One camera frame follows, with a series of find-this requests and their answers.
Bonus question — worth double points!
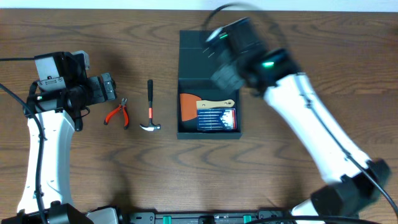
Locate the red handled pliers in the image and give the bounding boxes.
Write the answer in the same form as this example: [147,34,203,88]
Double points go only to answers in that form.
[103,97,130,130]

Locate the blue screwdriver set case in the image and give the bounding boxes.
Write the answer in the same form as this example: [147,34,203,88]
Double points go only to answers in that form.
[197,108,237,131]

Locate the orange scraper wooden handle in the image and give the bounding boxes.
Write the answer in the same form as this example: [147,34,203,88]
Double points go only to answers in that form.
[180,93,235,122]

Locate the small black handled hammer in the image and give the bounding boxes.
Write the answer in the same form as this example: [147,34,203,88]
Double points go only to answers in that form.
[140,80,161,132]

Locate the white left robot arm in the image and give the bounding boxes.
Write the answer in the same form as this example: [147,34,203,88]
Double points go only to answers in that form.
[17,50,117,213]

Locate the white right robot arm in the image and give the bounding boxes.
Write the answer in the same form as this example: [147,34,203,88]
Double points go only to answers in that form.
[204,18,391,223]

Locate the dark green open box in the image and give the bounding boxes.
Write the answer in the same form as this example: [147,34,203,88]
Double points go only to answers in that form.
[177,30,242,139]

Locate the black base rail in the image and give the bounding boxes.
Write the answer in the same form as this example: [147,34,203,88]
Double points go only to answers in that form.
[119,210,286,224]

